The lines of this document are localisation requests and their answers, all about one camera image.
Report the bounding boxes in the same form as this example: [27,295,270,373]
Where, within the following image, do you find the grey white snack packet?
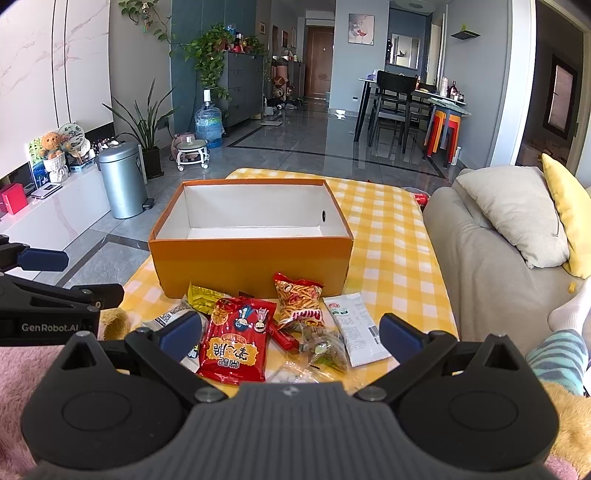
[141,301,207,373]

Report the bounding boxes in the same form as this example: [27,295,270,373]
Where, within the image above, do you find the yellow snack packet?
[186,284,228,315]

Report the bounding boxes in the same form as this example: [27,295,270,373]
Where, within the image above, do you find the large red snack bag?
[197,297,276,385]

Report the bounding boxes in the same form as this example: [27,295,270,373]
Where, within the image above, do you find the clear packet brown snacks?
[298,322,349,372]

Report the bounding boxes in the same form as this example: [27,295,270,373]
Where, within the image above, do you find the orange noodle snack bag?
[273,272,325,330]

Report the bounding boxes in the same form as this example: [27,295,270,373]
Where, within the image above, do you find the dark red snack bar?
[267,320,300,353]

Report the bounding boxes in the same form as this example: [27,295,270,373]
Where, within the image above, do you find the clear packet white balls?
[266,361,322,384]

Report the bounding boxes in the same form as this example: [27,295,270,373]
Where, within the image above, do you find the white tv cabinet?
[1,166,110,267]

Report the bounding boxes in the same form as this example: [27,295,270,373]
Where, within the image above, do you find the pink fluffy blanket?
[0,346,62,479]

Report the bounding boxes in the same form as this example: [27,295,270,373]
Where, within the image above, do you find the yellow plush fabric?
[97,308,130,341]

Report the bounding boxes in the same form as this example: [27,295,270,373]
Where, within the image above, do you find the red box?
[0,183,28,215]

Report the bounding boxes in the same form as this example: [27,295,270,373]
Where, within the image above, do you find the yellow checkered tablecloth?
[117,167,459,393]

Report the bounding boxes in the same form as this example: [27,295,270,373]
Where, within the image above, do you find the beige sofa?
[424,179,590,353]

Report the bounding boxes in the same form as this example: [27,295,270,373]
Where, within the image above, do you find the teddy bear toy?
[39,132,62,159]

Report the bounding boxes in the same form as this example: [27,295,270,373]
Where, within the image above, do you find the silver trash can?
[97,142,154,220]

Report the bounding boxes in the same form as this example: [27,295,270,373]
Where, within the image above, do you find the orange cardboard box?
[148,178,353,299]

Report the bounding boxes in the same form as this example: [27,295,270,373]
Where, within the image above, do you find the striped sock foot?
[526,329,589,396]

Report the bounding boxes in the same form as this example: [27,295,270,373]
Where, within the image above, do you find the potted green plant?
[104,80,175,180]

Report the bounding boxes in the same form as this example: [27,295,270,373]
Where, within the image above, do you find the beige cushion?
[456,165,569,268]

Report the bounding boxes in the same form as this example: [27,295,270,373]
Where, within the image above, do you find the white round stool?
[175,139,209,172]

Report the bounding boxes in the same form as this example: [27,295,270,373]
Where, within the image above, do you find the yellow cushion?
[541,153,591,279]

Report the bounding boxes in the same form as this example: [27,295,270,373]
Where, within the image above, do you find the orange red stacked stools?
[425,110,462,165]

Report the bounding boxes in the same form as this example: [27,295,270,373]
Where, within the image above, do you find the blue water jug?
[194,89,223,148]

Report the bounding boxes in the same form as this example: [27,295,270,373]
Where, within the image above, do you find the dark dining table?
[353,75,471,142]

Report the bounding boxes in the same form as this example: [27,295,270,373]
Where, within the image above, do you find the black dining chair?
[368,70,418,152]

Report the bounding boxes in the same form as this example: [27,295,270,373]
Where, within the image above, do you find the hanging ivy plant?
[183,23,231,99]

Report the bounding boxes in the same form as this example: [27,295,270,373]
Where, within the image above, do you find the grey drawer cabinet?
[218,52,264,128]

